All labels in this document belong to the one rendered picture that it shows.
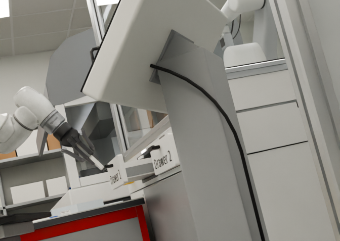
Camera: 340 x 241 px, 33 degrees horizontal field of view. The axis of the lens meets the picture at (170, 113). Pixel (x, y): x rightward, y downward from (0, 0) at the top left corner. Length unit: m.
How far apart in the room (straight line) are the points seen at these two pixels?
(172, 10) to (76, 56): 1.96
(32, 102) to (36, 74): 4.53
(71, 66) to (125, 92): 1.96
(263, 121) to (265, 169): 0.16
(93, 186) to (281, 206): 1.43
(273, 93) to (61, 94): 1.51
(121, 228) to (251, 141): 0.78
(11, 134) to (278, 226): 1.08
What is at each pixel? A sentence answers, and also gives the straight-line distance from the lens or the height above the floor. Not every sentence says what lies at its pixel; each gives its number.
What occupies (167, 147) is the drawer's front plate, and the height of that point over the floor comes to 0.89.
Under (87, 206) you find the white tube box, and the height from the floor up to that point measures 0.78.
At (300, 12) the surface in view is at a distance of 0.81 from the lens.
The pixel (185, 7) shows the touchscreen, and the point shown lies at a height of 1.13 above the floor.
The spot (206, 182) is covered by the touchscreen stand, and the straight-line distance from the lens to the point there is 1.25.
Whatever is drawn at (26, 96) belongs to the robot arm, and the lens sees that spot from 2.26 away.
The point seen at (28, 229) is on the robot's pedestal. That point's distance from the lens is 2.07.
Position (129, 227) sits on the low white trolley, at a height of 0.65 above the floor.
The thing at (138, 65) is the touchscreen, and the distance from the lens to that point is 1.24.
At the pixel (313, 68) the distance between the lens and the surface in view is 0.79.
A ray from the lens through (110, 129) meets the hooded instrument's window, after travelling 3.15.
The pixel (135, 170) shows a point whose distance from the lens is 2.16.
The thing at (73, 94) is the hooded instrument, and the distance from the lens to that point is 3.15.
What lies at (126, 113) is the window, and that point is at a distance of 2.57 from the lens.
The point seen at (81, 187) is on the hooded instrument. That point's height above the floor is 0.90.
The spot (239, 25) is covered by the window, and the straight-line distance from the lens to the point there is 1.98.
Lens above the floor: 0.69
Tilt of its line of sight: 9 degrees up
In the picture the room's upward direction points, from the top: 14 degrees counter-clockwise
